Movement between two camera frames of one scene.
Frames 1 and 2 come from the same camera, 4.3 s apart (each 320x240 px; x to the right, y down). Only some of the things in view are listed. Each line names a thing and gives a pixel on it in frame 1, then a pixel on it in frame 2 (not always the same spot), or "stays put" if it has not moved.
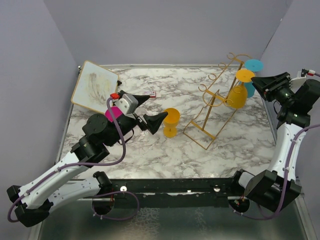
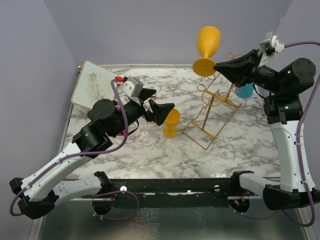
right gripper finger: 264,83 to 239,69
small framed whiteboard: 93,86 stays put
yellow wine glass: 171,121 stays put
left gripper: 153,121 to 159,111
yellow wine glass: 238,94 to 208,41
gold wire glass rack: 216,107 stays put
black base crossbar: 205,193 stays put
